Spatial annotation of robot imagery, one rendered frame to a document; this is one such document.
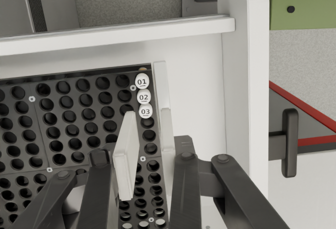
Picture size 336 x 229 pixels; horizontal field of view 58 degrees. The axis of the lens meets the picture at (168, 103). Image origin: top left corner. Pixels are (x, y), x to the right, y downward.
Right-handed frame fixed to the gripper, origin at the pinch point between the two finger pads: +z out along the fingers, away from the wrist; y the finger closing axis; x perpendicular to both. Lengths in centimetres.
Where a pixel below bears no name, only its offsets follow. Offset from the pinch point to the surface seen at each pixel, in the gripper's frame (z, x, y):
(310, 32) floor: 101, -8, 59
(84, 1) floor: 98, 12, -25
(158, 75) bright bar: 14.0, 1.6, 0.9
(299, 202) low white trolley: 23.3, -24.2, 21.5
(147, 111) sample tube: 7.6, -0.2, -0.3
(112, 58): 15.1, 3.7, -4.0
